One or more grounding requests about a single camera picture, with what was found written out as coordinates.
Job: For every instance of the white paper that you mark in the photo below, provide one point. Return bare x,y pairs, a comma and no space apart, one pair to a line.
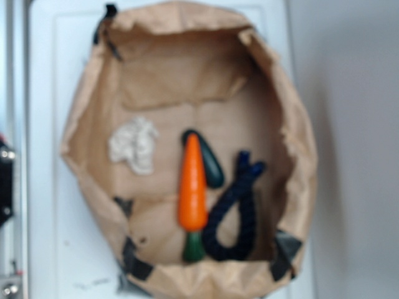
134,143

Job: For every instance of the brown paper bag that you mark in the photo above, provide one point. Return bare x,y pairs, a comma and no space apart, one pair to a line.
183,66

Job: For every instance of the dark green toy vegetable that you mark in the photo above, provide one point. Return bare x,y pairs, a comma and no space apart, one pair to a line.
214,174

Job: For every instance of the orange toy carrot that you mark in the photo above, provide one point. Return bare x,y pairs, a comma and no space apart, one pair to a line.
192,212

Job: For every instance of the black metal bracket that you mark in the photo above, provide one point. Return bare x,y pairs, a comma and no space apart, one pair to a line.
6,180

